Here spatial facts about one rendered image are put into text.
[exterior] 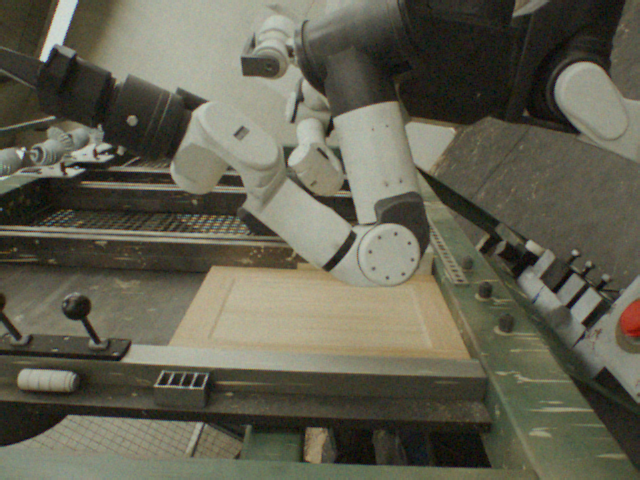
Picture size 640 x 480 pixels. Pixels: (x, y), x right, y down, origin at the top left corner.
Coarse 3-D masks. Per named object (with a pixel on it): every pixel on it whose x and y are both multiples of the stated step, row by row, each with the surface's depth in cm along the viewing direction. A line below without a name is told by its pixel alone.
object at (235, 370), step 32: (128, 352) 77; (160, 352) 78; (192, 352) 78; (224, 352) 79; (256, 352) 79; (288, 352) 80; (128, 384) 76; (224, 384) 76; (256, 384) 76; (288, 384) 76; (320, 384) 76; (352, 384) 76; (384, 384) 76; (416, 384) 76; (448, 384) 76; (480, 384) 76
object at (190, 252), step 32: (0, 256) 116; (32, 256) 116; (64, 256) 116; (96, 256) 116; (128, 256) 115; (160, 256) 115; (192, 256) 115; (224, 256) 115; (256, 256) 115; (288, 256) 115
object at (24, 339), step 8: (0, 296) 69; (0, 304) 69; (0, 312) 69; (0, 320) 72; (8, 320) 73; (8, 328) 73; (16, 336) 75; (24, 336) 76; (16, 344) 76; (24, 344) 76
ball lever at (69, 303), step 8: (72, 296) 68; (80, 296) 68; (64, 304) 68; (72, 304) 67; (80, 304) 68; (88, 304) 69; (64, 312) 68; (72, 312) 67; (80, 312) 68; (88, 312) 69; (72, 320) 68; (80, 320) 71; (88, 320) 72; (88, 328) 72; (96, 336) 75; (88, 344) 76; (96, 344) 76; (104, 344) 76
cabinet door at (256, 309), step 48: (240, 288) 106; (288, 288) 107; (336, 288) 108; (384, 288) 109; (432, 288) 109; (192, 336) 87; (240, 336) 88; (288, 336) 89; (336, 336) 90; (384, 336) 90; (432, 336) 90
